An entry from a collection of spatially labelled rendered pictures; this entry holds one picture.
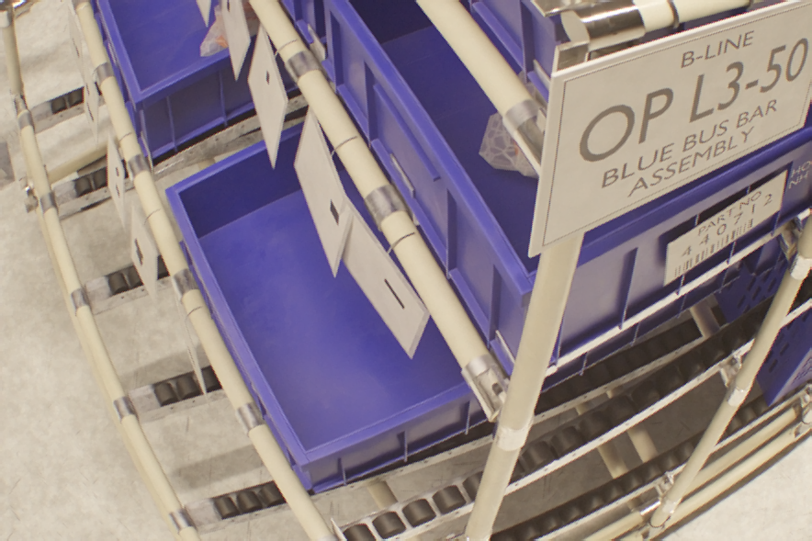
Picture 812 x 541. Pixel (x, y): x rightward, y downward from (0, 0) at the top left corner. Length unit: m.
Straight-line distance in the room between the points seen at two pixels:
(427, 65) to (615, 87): 0.64
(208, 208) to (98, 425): 0.84
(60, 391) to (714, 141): 1.72
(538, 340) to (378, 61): 0.28
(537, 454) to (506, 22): 0.75
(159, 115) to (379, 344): 0.39
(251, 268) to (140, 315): 0.84
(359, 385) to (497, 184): 0.36
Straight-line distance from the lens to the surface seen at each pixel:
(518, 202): 1.47
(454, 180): 1.26
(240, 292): 1.80
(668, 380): 1.77
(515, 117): 1.07
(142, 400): 2.08
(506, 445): 1.40
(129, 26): 2.07
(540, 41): 1.02
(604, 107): 0.94
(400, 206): 1.48
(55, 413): 2.57
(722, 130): 1.07
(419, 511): 1.69
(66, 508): 2.50
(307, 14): 1.55
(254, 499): 2.00
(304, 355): 1.76
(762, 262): 1.84
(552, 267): 1.12
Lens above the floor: 2.32
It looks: 61 degrees down
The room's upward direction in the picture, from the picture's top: 5 degrees clockwise
